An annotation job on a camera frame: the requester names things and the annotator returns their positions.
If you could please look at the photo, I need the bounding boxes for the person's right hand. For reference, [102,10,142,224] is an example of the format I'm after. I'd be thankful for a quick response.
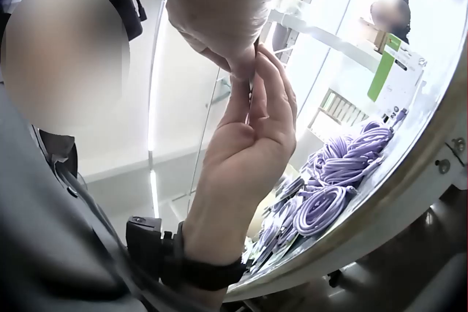
[164,0,305,80]

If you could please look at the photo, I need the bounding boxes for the person's left hand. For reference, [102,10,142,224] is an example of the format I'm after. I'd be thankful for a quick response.
[182,46,298,262]

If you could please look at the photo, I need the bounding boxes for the person's right fingers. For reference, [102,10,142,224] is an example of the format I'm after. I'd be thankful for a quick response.
[179,27,261,80]

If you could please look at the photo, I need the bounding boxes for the person's left fingers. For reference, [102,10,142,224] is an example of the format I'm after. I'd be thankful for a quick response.
[216,77,272,145]

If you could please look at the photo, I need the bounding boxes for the person's left thumb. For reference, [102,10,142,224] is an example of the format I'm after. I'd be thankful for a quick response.
[254,46,298,137]

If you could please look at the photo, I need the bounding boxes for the thin clear plastic strip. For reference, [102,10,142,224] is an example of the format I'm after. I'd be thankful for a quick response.
[247,43,261,123]

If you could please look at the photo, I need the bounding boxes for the row of pale cartons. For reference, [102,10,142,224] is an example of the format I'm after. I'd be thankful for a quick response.
[307,88,370,134]

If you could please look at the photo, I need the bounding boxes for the green and white carton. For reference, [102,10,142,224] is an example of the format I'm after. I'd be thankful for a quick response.
[367,37,427,134]

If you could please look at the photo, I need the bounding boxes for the black wrist band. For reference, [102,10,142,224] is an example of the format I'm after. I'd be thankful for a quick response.
[126,215,248,291]

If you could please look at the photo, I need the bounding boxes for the person's body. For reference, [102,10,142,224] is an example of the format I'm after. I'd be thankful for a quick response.
[0,82,234,312]

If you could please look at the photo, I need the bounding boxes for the white wall shelf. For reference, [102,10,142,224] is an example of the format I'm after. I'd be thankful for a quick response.
[266,0,389,72]

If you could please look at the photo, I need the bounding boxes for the pile of purple coiled cables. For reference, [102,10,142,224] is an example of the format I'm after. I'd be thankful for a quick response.
[241,120,396,277]

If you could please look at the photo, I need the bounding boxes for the metal bracket with screws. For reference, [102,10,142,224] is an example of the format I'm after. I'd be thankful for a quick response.
[434,136,468,182]

